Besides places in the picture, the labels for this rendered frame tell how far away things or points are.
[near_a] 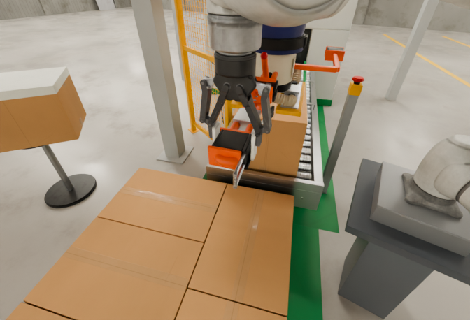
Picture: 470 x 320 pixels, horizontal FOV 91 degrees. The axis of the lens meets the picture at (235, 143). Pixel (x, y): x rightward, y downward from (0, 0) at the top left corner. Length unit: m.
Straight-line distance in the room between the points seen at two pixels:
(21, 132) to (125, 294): 1.30
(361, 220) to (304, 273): 0.76
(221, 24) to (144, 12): 1.64
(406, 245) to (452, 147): 0.38
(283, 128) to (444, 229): 0.74
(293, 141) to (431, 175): 0.59
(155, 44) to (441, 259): 2.02
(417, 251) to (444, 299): 0.96
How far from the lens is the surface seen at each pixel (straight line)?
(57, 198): 2.52
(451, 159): 1.06
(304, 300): 1.70
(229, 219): 1.25
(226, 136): 0.52
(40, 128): 1.98
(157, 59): 2.05
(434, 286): 2.09
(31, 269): 2.18
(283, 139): 1.29
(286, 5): 0.20
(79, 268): 1.30
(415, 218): 1.11
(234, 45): 0.39
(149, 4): 1.98
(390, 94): 4.36
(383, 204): 1.09
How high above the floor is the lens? 1.55
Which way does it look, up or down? 36 degrees down
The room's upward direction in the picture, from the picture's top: straight up
